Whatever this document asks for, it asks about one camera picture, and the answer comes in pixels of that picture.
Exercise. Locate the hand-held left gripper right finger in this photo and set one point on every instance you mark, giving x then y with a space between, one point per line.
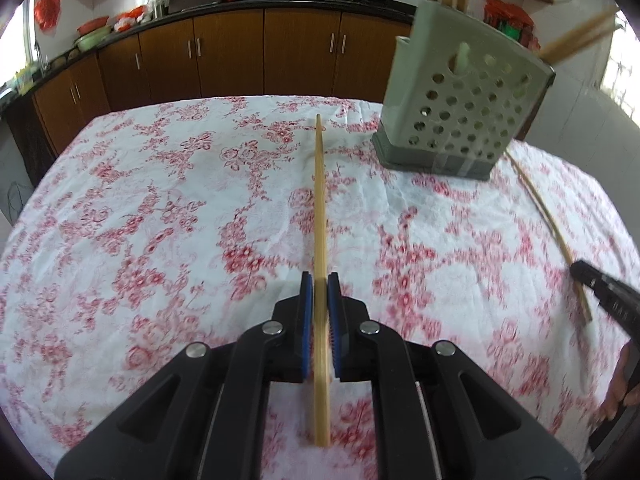
338 345

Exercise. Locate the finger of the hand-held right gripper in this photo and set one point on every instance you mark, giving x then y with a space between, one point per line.
610 295

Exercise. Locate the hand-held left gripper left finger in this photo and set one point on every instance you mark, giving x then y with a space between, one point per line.
302 345

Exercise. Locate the grey perforated utensil holder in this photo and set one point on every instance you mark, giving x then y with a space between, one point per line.
425 25

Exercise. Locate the person's right hand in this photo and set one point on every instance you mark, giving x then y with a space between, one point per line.
619 385

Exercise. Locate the red floral tablecloth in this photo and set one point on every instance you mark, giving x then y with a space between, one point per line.
150 210

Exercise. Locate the bright window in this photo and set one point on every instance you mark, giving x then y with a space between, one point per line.
625 65
17 45

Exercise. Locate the green packet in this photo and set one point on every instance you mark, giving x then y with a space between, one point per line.
512 32

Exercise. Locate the wooden lower kitchen cabinets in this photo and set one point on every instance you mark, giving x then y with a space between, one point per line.
225 55

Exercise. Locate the red packages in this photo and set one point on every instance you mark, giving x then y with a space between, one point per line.
505 10

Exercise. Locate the black kitchen countertop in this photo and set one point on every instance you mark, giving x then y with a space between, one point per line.
250 1

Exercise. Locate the red and white bag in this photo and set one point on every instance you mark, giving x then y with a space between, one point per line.
131 19

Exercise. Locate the glass jar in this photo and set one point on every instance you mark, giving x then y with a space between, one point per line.
159 2

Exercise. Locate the red plastic basin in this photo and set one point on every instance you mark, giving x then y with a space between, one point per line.
92 23

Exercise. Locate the yellow detergent bottle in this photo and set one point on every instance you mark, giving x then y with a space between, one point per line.
23 80

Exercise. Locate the metal faucet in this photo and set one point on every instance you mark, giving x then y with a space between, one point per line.
40 57

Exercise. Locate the red hanging bag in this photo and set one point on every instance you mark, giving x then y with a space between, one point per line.
48 12

